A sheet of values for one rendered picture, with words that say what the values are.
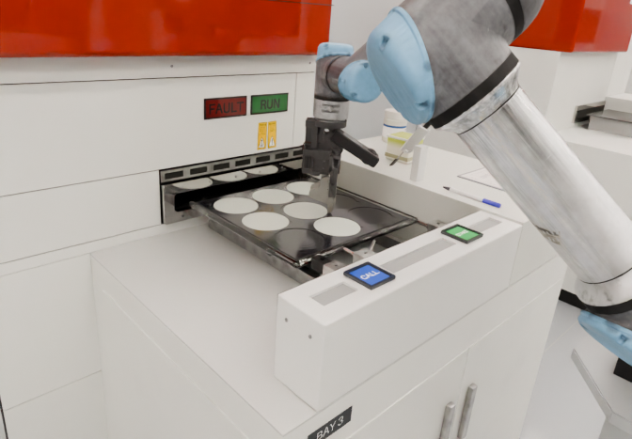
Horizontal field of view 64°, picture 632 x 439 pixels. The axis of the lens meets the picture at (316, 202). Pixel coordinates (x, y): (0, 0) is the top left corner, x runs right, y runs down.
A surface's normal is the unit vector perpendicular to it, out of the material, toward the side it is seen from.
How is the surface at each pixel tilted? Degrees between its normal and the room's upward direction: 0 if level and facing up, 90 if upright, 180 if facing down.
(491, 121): 93
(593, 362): 0
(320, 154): 90
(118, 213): 90
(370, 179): 90
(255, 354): 0
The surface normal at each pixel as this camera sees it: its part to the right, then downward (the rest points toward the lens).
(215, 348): 0.07, -0.93
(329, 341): 0.69, 0.30
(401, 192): -0.72, 0.20
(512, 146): -0.27, 0.37
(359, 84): 0.37, 0.34
